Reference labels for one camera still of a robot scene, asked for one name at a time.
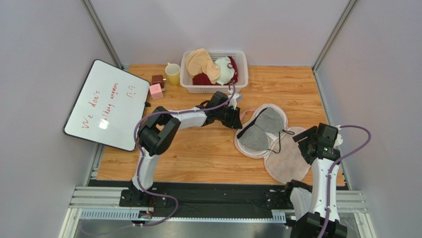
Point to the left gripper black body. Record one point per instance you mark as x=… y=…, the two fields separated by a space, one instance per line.
x=228 y=116

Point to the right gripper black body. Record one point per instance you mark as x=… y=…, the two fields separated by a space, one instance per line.
x=303 y=149

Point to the grey bra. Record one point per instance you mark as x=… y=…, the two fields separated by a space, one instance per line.
x=267 y=125

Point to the floral pink laundry bag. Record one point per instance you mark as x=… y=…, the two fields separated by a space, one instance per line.
x=286 y=165

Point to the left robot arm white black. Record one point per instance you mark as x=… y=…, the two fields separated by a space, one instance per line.
x=155 y=133

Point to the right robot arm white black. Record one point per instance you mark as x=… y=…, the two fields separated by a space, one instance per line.
x=315 y=206

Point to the white bra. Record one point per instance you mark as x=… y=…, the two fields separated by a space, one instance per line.
x=227 y=70

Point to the dark red bra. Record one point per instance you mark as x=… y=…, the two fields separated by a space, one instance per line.
x=203 y=79

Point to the beige bra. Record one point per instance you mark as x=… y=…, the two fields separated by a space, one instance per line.
x=199 y=61

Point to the white plastic basket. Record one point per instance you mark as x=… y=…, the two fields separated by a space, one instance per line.
x=240 y=59

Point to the yellow mug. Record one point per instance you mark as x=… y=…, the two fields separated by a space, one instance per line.
x=172 y=72

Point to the pink cube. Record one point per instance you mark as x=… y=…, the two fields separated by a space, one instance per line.
x=156 y=92

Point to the dark red cube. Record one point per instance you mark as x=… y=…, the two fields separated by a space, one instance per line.
x=159 y=79

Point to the whiteboard with red writing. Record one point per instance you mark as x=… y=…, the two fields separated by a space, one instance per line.
x=108 y=107

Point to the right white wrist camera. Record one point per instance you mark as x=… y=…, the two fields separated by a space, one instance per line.
x=339 y=139

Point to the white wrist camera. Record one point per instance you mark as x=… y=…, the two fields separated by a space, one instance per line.
x=339 y=139
x=234 y=99

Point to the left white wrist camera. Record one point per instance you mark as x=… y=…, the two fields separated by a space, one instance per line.
x=234 y=99

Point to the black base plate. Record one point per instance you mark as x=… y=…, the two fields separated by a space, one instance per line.
x=204 y=200

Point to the aluminium frame rail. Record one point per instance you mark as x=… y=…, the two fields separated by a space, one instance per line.
x=93 y=212

